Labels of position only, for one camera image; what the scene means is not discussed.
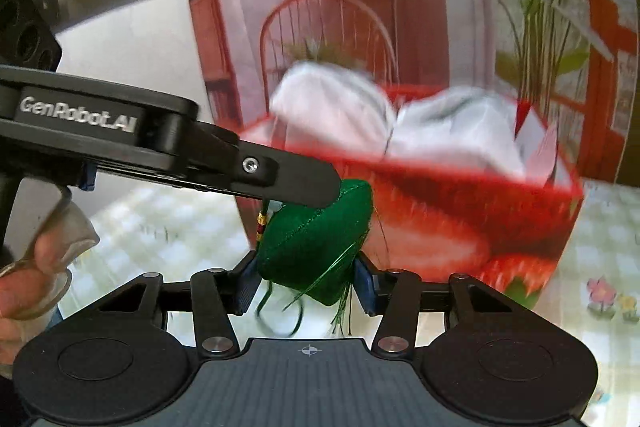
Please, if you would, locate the green checked tablecloth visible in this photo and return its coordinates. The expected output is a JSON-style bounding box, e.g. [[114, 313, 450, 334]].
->
[[50, 179, 640, 410]]

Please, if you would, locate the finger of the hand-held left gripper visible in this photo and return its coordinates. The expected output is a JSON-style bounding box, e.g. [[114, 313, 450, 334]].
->
[[220, 131, 345, 210]]

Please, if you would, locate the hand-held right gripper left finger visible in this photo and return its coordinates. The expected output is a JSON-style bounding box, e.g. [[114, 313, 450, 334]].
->
[[97, 251, 262, 358]]

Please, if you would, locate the green fabric pouch with tassels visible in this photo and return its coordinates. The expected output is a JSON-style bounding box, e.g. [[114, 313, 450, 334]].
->
[[254, 178, 377, 339]]

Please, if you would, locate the red strawberry print cardboard box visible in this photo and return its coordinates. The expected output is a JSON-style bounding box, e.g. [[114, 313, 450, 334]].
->
[[232, 84, 587, 309]]

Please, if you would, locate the white mesh zipper bag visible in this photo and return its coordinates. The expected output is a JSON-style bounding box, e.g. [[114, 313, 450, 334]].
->
[[390, 87, 527, 182], [269, 60, 400, 154]]

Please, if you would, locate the person's left hand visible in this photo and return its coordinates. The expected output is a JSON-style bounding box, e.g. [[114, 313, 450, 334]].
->
[[0, 194, 102, 379]]

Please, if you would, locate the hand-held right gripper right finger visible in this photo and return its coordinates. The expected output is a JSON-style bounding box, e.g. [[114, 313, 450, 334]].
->
[[351, 253, 523, 357]]

